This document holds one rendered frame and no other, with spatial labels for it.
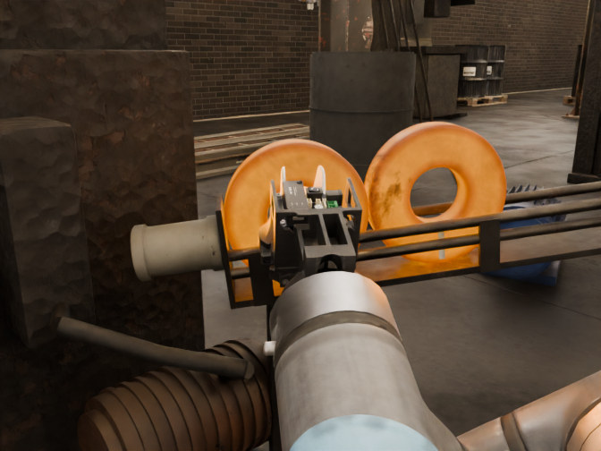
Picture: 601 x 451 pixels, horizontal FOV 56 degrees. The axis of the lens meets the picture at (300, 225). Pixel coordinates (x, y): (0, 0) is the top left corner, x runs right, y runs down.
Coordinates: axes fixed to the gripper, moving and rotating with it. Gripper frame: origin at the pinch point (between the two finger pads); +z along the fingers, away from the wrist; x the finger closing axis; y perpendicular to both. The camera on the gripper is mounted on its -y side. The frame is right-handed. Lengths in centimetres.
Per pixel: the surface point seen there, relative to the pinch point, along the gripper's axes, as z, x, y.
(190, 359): -9.3, 11.8, -13.8
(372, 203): -1.6, -7.9, -0.1
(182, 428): -14.2, 12.7, -18.5
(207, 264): -4.1, 9.6, -5.4
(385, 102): 220, -74, -81
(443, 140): 0.4, -15.1, 6.1
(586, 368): 50, -93, -92
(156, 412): -13.2, 15.2, -16.9
